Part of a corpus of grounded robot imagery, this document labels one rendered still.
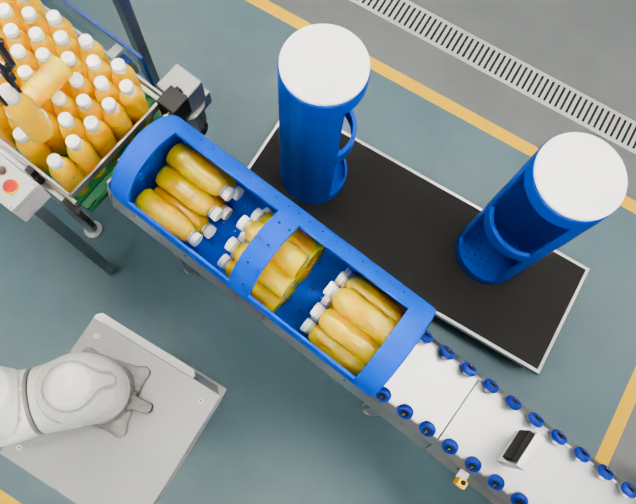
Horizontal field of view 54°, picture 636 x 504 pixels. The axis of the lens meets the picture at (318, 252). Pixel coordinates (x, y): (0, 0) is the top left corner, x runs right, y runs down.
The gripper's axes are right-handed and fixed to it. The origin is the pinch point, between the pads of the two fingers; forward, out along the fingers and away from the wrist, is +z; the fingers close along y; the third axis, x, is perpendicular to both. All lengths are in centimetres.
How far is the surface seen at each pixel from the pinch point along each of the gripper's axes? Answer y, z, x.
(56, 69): 15.6, 19.8, 7.9
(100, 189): 0.1, 47.0, -11.8
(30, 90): 6.6, 19.6, 8.7
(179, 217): 5, 28, -43
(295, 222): 20, 15, -71
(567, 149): 93, 33, -116
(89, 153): 4.6, 31.9, -9.3
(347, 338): 6, 22, -98
